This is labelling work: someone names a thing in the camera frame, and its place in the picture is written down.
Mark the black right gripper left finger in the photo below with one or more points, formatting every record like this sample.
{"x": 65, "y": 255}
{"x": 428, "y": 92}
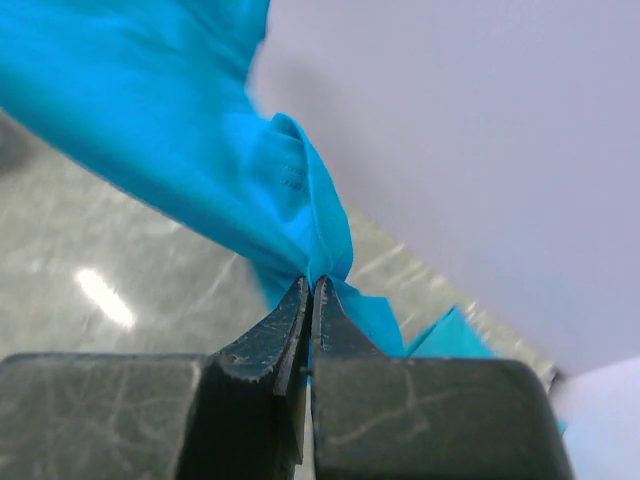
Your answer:
{"x": 234, "y": 414}

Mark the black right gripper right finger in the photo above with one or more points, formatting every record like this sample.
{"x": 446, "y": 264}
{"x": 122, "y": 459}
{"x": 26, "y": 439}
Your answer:
{"x": 381, "y": 417}

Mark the blue t shirt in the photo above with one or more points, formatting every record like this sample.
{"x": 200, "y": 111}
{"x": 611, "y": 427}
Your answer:
{"x": 152, "y": 96}

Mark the folded teal t shirt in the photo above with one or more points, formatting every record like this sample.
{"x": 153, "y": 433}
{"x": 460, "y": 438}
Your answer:
{"x": 452, "y": 336}

